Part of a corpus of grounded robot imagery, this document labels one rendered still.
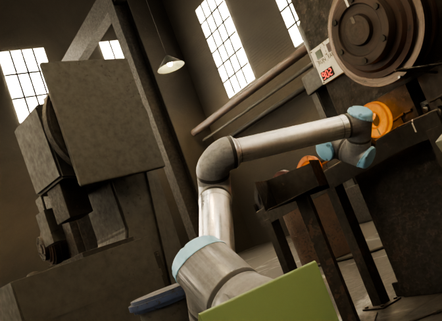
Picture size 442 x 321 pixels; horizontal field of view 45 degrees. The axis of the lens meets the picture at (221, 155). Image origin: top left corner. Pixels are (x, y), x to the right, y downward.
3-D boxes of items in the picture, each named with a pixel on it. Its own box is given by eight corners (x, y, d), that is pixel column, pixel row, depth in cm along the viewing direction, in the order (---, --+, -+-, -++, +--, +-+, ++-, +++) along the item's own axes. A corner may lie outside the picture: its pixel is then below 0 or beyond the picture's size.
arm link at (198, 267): (203, 287, 115) (163, 245, 128) (210, 339, 124) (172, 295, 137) (258, 256, 122) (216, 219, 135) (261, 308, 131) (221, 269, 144)
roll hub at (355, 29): (354, 75, 222) (329, 16, 226) (407, 43, 199) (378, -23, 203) (346, 77, 219) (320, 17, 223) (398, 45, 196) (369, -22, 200)
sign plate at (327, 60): (325, 84, 261) (312, 51, 263) (364, 60, 240) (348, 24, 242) (323, 85, 259) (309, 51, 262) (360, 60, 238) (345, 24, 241)
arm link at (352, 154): (366, 148, 193) (336, 138, 200) (364, 175, 199) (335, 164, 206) (379, 137, 199) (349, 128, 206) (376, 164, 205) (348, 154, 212)
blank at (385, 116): (358, 111, 237) (352, 112, 235) (382, 94, 225) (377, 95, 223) (373, 143, 233) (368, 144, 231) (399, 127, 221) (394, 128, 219)
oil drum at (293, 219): (331, 252, 547) (299, 171, 560) (373, 241, 499) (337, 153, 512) (289, 271, 513) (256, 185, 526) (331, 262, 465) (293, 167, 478)
